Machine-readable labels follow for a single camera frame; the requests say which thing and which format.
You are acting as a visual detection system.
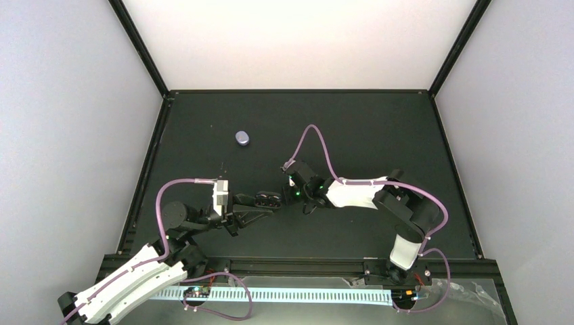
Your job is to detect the black earbud charging case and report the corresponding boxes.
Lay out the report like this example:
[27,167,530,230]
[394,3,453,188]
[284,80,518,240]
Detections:
[255,191,282,209]

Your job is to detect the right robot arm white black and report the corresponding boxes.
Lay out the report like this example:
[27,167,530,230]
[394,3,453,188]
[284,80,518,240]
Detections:
[282,160,445,284]

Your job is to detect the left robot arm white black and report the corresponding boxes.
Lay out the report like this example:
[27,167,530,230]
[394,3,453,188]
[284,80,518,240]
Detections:
[58,191,282,324]

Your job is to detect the lilac earbud charging case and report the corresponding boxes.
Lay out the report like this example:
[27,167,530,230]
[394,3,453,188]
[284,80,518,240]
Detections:
[235,130,250,146]

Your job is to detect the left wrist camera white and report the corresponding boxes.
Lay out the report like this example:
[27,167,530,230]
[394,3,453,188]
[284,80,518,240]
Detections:
[213,179,229,217]

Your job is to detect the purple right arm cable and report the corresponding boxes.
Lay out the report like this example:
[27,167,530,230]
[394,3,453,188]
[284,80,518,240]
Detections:
[282,125,449,257]

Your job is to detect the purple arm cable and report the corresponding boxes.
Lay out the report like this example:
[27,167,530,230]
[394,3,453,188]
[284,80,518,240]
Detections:
[58,178,219,325]
[282,125,449,257]

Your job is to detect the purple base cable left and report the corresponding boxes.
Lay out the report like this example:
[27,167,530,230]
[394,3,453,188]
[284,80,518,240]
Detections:
[181,271,255,322]

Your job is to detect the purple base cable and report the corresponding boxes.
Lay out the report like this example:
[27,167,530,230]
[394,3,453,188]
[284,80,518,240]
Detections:
[181,271,255,322]
[392,247,453,314]

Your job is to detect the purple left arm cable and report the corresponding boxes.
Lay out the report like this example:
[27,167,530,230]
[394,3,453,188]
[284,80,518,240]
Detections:
[58,178,219,325]

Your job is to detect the white slotted cable duct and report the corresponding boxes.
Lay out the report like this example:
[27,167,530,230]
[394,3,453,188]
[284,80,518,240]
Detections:
[151,286,393,306]

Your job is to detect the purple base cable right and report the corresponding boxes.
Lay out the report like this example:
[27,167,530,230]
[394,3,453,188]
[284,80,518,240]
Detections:
[392,247,453,314]

